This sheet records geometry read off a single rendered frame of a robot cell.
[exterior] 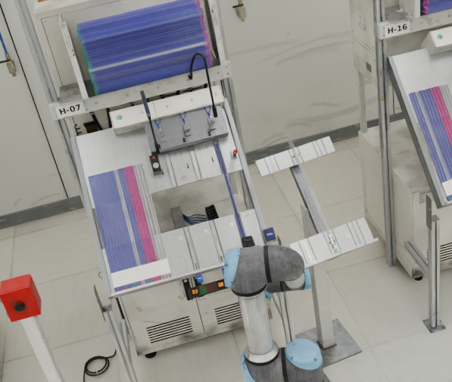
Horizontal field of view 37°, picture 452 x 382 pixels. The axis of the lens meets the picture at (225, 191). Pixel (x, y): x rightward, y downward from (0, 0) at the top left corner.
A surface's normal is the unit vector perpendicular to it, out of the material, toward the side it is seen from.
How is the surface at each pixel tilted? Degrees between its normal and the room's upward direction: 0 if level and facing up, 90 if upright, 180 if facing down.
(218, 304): 90
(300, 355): 8
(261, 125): 90
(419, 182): 0
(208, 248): 43
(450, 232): 90
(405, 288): 0
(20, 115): 90
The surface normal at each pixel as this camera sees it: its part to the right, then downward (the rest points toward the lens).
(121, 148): 0.03, -0.26
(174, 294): 0.22, 0.50
